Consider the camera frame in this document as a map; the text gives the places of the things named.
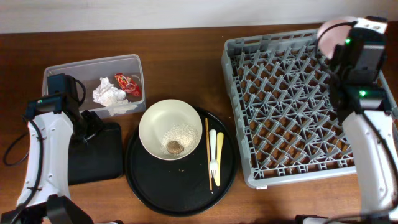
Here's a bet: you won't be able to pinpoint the black rectangular tray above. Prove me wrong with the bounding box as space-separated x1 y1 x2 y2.
68 123 124 185

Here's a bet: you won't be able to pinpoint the white plastic fork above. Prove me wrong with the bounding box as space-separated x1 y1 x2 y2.
209 129 218 178

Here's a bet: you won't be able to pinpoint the red snack wrapper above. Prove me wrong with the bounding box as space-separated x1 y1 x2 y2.
114 73 142 96

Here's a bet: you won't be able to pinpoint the yellow plastic knife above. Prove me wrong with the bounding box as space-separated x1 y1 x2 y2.
214 132 224 187

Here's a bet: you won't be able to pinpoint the rice food scraps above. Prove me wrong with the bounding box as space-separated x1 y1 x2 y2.
160 124 198 157

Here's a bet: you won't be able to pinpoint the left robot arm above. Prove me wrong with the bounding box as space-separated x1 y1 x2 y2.
1 73 123 223

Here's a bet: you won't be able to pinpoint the small pink bowl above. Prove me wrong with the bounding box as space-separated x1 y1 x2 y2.
317 16 358 59

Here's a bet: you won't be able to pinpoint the large cream bowl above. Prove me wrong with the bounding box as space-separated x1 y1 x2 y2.
139 99 203 161

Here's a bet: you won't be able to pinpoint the round black serving tray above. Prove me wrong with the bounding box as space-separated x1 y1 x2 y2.
124 108 239 217

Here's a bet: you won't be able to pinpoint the clear plastic waste bin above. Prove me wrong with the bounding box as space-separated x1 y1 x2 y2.
42 54 146 119

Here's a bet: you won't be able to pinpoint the white napkin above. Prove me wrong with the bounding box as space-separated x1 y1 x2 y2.
92 77 128 107

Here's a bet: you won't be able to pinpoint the wooden chopstick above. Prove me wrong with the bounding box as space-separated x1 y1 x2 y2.
205 118 213 193

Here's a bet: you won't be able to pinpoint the grey dishwasher rack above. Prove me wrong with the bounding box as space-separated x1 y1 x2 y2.
221 27 398 189

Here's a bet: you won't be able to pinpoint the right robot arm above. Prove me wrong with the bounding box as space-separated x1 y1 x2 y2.
320 16 397 223

